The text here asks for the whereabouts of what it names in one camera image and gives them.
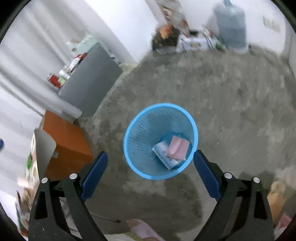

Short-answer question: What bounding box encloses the pink packet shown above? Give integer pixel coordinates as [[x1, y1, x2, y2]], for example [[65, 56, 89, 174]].
[[166, 136, 190, 161]]

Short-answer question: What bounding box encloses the blue white tissue pack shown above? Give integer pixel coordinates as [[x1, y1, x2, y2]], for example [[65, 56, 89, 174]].
[[152, 141, 181, 170]]

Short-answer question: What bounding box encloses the blue trash basket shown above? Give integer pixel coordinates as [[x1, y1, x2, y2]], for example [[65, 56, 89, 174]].
[[123, 103, 198, 180]]

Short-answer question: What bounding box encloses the patterned tablecloth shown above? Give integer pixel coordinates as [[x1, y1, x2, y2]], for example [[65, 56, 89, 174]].
[[16, 128, 57, 238]]

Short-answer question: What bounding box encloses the red thermos bottle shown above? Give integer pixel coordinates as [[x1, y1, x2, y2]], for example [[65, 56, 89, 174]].
[[47, 73, 62, 88]]

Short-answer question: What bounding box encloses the grey cabinet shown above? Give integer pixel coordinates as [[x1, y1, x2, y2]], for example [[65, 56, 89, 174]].
[[59, 43, 122, 116]]

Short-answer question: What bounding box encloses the grey curtain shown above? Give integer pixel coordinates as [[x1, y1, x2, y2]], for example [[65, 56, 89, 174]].
[[1, 1, 93, 182]]

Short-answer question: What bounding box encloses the blue water jug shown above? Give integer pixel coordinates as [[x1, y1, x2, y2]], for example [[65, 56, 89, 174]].
[[214, 1, 248, 53]]

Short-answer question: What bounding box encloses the rolled patterned mat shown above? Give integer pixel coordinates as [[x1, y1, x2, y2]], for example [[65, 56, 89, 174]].
[[156, 0, 189, 31]]

